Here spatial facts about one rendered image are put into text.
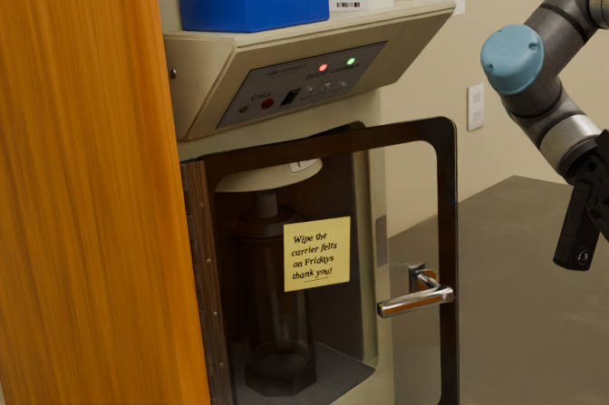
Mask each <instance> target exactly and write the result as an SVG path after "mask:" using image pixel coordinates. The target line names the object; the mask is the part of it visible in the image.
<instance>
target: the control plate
mask: <svg viewBox="0 0 609 405"><path fill-rule="evenodd" d="M387 43H388V41H384V42H380V43H372V44H367V45H364V46H359V47H354V48H351V49H346V50H341V51H337V52H333V53H325V54H321V55H316V56H312V57H308V58H304V59H299V60H294V61H291V62H286V63H279V64H274V65H269V66H265V67H261V68H256V69H252V70H250V71H249V73H248V75H247V76H246V78H245V80H244V81H243V83H242V84H241V86H240V88H239V90H238V91H237V94H236V95H235V97H234V99H233V100H232V102H231V103H230V104H229V106H228V108H227V110H226V112H225V114H224V115H223V117H222V119H221V120H220V122H219V124H218V125H217V127H216V128H215V130H217V129H220V128H224V127H227V126H230V125H234V124H238V123H240V122H244V121H250V120H253V119H256V118H260V117H264V116H266V115H270V114H274V113H277V112H280V111H286V110H290V109H293V108H296V107H300V106H304V105H306V104H310V103H314V102H317V101H323V100H326V99H330V98H333V97H336V96H340V95H344V94H346V93H349V92H350V90H351V89H352V88H353V86H354V85H355V84H356V83H357V82H358V81H359V79H360V78H361V77H362V75H363V74H364V72H365V71H366V70H367V69H368V67H369V66H370V65H371V63H372V62H373V60H374V59H375V58H376V56H377V55H378V54H379V53H380V51H381V50H382V48H383V47H384V46H385V44H387ZM353 57H354V58H355V60H354V61H353V62H352V63H351V64H346V63H347V62H348V61H349V60H350V59H351V58H353ZM325 63H326V64H327V66H326V68H325V69H324V70H322V71H320V72H319V71H318V69H319V67H320V66H322V65H323V64H325ZM343 80H346V82H345V84H346V85H345V86H344V87H343V86H342V85H341V86H340V85H338V84H339V83H340V82H341V81H343ZM328 83H330V84H331V86H330V88H331V90H330V91H327V90H324V86H325V85H327V84H328ZM299 88H302V89H301V91H300V92H299V93H298V94H297V95H296V97H295V99H294V100H293V102H292V103H290V104H286V105H283V106H280V104H281V103H282V101H283V100H284V98H285V97H286V95H287V94H288V93H289V92H290V91H291V90H295V89H299ZM312 88H314V92H315V94H314V95H311V93H310V94H308V93H307V92H308V91H309V90H310V89H312ZM270 98H272V99H273V100H274V104H273V105H272V106H271V107H270V108H268V109H265V110H264V109H262V108H261V104H262V103H263V102H264V101H266V100H267V99H270ZM246 105H247V106H248V109H247V110H246V111H244V112H241V113H240V112H239V110H240V109H241V108H242V107H244V106H246Z"/></svg>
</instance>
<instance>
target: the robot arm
mask: <svg viewBox="0 0 609 405"><path fill-rule="evenodd" d="M598 29H605V30H609V0H544V1H543V2H542V4H541V5H540V6H539V7H538V8H537V9H536V10H535V11H534V12H533V13H532V15H530V16H529V17H528V19H527V20H526V21H525V22H524V23H523V24H509V25H506V26H503V27H502V29H500V30H498V31H496V32H494V33H492V34H491V35H490V36H489V37H488V39H487V40H486V41H485V42H484V44H483V46H482V48H481V52H480V63H481V66H482V68H483V71H484V73H485V74H486V76H487V78H488V82H489V84H490V85H491V87H492V88H493V89H494V90H495V91H496V92H497V93H498V95H499V96H500V98H501V103H502V105H503V106H504V108H505V109H506V111H507V115H508V116H509V118H510V119H511V120H512V121H513V122H515V123H516V124H517V125H518V126H519V128H520V129H521V130H522V131H524V133H525V134H526V135H527V137H528V138H529V139H530V140H531V141H532V143H533V144H534V145H535V146H536V148H537V149H538V150H539V151H540V153H541V154H542V156H543V157H544V158H545V159H546V161H547V162H548V163H549V164H550V166H551V167H552V168H553V169H554V171H555V172H556V173H557V174H558V175H559V176H561V177H562V178H563V179H564V180H565V181H566V183H567V184H569V185H571V186H574V188H573V191H572V195H571V198H570V201H569V205H568V208H567V211H566V214H565V220H564V224H563V226H562V230H561V233H560V237H559V239H558V243H557V246H556V251H555V255H554V258H553V262H554V263H555V264H556V265H559V266H561V267H563V268H565V269H567V270H575V271H587V270H589V268H590V265H591V263H592V259H593V256H594V253H595V248H596V244H597V241H598V237H599V235H600V231H601V233H602V235H603V236H604V238H605V239H606V240H607V242H608V243H609V130H607V129H604V130H603V131H600V130H599V129H598V128H597V126H596V125H595V124H594V123H593V122H592V121H591V120H590V119H589V118H588V117H587V116H586V114H585V113H584V112H583V111H582V110H581V109H580V108H579V107H578V106H577V104H576V103H575V102H574V101H573V100H572V99H571V98H570V96H569V95H568V94H567V92H566V90H565V88H564V86H563V84H562V82H561V80H560V78H559V76H558V74H559V73H560V72H561V71H562V70H563V69H564V68H565V67H566V66H567V64H568V63H569V62H570V61H571V60H572V59H573V58H574V56H575V55H576V54H577V53H578V52H579V51H580V50H581V48H582V47H584V46H585V44H586V43H587V42H588V41H589V40H590V38H591V37H592V36H593V35H594V34H595V33H596V32H597V31H598Z"/></svg>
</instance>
